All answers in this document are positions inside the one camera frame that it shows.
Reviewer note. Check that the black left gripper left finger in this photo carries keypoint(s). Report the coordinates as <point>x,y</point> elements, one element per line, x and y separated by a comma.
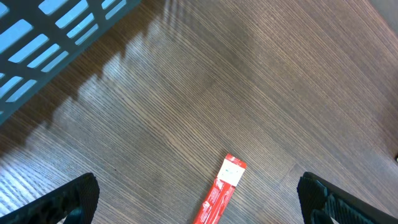
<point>74,202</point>

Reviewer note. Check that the red snack packet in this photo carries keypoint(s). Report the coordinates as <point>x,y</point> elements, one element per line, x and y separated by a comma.
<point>222,189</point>

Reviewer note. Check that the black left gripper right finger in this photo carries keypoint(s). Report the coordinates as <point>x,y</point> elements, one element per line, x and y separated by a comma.
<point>323,202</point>

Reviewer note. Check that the grey plastic shopping basket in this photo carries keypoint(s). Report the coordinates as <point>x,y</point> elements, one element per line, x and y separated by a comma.
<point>39,38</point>

